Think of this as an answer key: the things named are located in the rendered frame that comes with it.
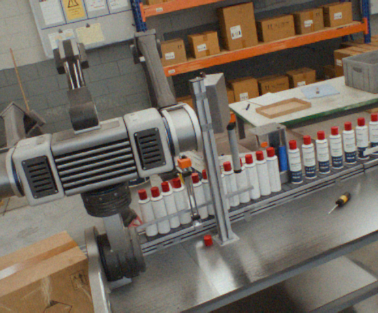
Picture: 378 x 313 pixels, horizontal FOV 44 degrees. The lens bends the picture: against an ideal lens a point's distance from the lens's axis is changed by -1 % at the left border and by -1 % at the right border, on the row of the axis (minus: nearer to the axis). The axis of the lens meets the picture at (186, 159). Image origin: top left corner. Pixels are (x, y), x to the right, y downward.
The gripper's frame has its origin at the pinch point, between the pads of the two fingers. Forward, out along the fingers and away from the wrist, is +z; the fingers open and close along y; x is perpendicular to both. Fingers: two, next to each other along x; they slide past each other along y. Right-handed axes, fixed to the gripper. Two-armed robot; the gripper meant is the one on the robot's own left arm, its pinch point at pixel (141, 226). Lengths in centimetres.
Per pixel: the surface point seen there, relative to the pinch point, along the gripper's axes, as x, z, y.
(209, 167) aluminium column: -35.7, -1.7, -17.1
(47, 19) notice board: -66, -45, 438
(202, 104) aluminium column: -52, -20, -16
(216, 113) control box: -53, -14, -18
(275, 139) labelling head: -67, 35, 13
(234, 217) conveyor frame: -25.9, 29.5, -6.0
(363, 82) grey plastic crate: -160, 128, 105
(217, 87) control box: -61, -20, -17
